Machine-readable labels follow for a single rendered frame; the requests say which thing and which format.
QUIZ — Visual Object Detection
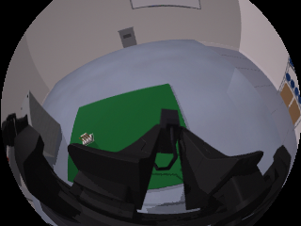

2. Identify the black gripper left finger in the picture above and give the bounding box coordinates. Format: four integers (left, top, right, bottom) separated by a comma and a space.
68, 124, 161, 210

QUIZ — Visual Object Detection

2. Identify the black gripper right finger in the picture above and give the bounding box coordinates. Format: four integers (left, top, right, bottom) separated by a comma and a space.
177, 127, 264, 210

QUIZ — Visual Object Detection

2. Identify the green circuit board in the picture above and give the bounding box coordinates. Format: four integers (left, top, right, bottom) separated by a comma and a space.
71, 83, 187, 189

